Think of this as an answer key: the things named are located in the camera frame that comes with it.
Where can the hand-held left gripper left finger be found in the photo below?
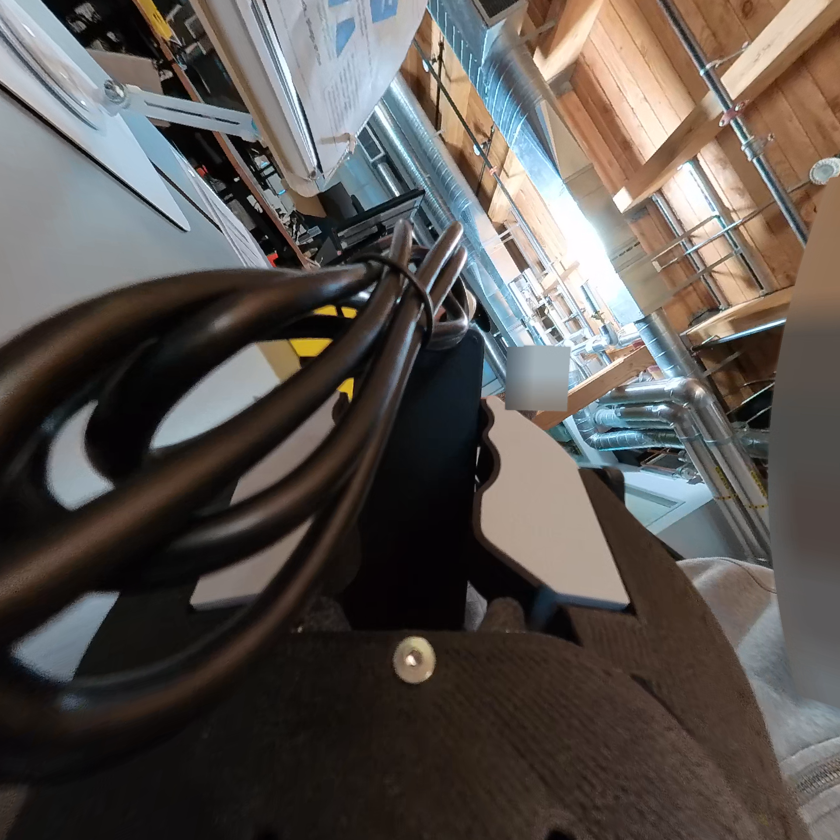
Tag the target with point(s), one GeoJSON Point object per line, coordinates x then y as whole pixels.
{"type": "Point", "coordinates": [262, 587]}

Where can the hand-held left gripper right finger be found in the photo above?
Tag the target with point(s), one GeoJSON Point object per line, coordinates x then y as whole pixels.
{"type": "Point", "coordinates": [544, 512]}

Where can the silver spiral duct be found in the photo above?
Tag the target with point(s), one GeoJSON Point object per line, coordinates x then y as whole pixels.
{"type": "Point", "coordinates": [433, 170]}

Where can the printed instruction sheet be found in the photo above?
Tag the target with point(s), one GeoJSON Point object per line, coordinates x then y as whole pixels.
{"type": "Point", "coordinates": [354, 65]}

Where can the ceiling conduit pipe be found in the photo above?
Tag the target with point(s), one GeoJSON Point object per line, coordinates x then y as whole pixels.
{"type": "Point", "coordinates": [715, 89]}

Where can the wooden storage shelf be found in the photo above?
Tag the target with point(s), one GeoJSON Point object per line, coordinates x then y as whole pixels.
{"type": "Point", "coordinates": [262, 197]}

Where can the large silver ventilation duct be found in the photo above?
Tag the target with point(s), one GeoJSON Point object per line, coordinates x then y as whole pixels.
{"type": "Point", "coordinates": [505, 79]}

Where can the white round ceiling sensor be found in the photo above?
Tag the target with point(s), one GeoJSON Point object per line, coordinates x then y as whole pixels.
{"type": "Point", "coordinates": [823, 172]}

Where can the cluster of silver pipes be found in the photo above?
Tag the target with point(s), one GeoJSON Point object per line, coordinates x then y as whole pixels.
{"type": "Point", "coordinates": [682, 407]}

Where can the white monitor stand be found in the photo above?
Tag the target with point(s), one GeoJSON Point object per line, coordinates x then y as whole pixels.
{"type": "Point", "coordinates": [190, 110]}

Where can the person's grey sweater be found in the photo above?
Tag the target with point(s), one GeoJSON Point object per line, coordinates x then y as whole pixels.
{"type": "Point", "coordinates": [735, 604]}

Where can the yellow object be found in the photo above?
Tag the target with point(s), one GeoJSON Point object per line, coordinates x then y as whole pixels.
{"type": "Point", "coordinates": [315, 344]}

